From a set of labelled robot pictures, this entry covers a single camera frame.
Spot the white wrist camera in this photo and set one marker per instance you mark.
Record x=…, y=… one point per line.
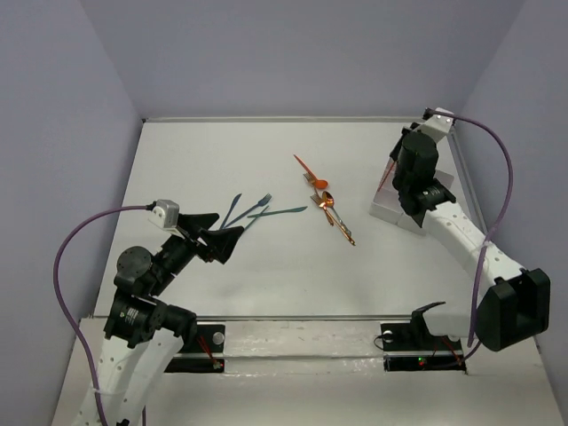
x=164, y=214
x=437, y=123

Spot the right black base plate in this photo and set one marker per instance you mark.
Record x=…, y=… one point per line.
x=403, y=352

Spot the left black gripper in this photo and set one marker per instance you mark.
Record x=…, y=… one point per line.
x=195, y=240

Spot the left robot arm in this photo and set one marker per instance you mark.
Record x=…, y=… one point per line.
x=142, y=334

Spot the blue plastic knife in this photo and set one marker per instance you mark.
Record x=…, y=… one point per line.
x=234, y=202

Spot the copper metal spoon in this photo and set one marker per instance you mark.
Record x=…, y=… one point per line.
x=330, y=203

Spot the orange plastic fork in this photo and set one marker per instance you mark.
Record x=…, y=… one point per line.
x=388, y=169

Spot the blue plastic fork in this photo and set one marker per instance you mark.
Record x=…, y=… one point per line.
x=262, y=202

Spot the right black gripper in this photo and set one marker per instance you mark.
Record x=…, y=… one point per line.
x=407, y=130

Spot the white divided container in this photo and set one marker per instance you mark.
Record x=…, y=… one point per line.
x=385, y=206

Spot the orange plastic spoon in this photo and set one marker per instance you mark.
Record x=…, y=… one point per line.
x=320, y=184

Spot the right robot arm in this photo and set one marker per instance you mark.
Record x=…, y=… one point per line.
x=511, y=302

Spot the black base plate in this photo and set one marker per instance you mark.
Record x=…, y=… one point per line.
x=403, y=352
x=204, y=355

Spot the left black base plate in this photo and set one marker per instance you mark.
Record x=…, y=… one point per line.
x=204, y=355

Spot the orange plastic knife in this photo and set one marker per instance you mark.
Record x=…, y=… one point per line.
x=306, y=168

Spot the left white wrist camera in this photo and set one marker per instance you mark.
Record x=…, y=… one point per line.
x=164, y=214

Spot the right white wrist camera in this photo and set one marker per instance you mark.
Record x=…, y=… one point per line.
x=437, y=123

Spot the teal plastic fork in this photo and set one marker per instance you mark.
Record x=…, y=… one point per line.
x=253, y=219

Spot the teal plastic knife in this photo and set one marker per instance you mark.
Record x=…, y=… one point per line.
x=266, y=212

